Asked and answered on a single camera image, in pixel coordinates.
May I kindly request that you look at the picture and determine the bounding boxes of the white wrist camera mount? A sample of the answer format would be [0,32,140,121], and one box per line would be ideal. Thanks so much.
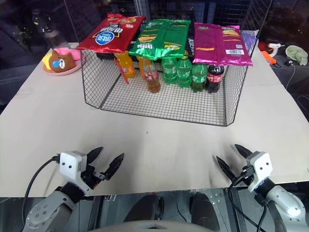
[59,151,94,192]
[244,151,274,193]

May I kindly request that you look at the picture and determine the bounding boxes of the purple object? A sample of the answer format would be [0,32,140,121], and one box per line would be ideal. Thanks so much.
[241,30,258,48]

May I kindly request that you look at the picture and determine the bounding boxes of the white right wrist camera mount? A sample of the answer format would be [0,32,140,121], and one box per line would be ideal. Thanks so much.
[244,151,274,193]

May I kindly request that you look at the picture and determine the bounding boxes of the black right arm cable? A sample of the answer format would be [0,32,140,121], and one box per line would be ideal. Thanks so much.
[227,175,267,232]

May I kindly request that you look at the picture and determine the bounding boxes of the white glue gun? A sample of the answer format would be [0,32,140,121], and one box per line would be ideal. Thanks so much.
[266,43,286,58]

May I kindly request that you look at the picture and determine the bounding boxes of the green chip bag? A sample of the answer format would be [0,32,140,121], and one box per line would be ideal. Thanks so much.
[128,18,191,60]

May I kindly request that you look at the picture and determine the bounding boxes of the dark rounded shape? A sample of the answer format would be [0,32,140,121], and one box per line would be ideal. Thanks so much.
[190,191,221,231]

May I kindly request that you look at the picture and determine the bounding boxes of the black snack bag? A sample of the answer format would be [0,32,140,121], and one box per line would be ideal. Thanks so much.
[186,36,197,62]

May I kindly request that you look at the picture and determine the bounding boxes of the grey robot body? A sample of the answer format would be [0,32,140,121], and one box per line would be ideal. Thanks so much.
[100,221,202,232]

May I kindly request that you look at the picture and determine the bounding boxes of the glass bottle with amber drink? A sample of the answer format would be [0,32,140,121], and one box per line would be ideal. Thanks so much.
[144,58,161,94]

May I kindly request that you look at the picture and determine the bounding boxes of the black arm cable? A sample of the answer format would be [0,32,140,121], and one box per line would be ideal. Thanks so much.
[23,156,61,203]
[227,175,267,232]

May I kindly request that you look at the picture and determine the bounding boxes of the green plush toy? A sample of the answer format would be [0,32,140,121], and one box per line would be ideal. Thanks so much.
[285,45,309,66]

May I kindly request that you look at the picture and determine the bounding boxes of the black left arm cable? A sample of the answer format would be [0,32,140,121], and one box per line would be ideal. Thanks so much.
[23,156,61,203]

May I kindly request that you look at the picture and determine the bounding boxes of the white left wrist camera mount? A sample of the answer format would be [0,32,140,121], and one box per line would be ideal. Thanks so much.
[59,151,94,192]

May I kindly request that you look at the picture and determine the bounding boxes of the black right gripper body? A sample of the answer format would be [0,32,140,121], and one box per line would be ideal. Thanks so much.
[232,166,254,187]

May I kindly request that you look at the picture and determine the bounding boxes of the dark cola plastic bottle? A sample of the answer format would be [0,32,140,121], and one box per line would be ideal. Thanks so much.
[205,64,225,94]

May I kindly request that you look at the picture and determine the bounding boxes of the orange tool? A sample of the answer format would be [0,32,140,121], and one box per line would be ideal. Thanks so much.
[260,50,277,65]

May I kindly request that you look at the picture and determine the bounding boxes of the pink plate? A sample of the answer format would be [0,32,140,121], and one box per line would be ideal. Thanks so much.
[42,47,86,76]

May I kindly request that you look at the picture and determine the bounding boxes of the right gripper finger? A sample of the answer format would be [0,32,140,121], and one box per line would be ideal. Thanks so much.
[234,144,253,165]
[215,155,237,181]

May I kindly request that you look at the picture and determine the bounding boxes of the black wire mesh rack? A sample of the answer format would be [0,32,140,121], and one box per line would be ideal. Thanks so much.
[81,36,260,128]

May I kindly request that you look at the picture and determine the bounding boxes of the red chip bag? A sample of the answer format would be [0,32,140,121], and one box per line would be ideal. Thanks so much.
[76,13,147,54]

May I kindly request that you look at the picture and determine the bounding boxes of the clear plastic bottle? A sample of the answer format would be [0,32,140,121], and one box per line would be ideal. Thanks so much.
[30,9,69,50]

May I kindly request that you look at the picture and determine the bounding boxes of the black wire grid panel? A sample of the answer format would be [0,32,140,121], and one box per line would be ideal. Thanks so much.
[134,0,270,32]
[64,0,113,43]

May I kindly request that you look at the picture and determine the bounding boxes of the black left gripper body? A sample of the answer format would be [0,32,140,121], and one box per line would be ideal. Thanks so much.
[80,165,108,191]

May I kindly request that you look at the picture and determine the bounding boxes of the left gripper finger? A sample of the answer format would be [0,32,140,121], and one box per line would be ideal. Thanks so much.
[104,152,125,181]
[86,146,104,168]

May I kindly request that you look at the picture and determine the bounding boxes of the magenta chip bag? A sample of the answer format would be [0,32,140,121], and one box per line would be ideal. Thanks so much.
[192,22,253,67]

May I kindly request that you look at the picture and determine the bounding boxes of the brown bear plush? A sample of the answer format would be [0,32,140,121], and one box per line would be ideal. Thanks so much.
[47,49,76,73]

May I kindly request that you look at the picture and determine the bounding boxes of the orange soda plastic bottle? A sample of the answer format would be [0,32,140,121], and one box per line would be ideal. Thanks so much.
[117,51,137,79]
[137,56,150,78]

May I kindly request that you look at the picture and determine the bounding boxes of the green soda plastic bottle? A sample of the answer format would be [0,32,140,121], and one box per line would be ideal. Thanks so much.
[176,58,193,88]
[191,63,209,93]
[161,57,179,85]

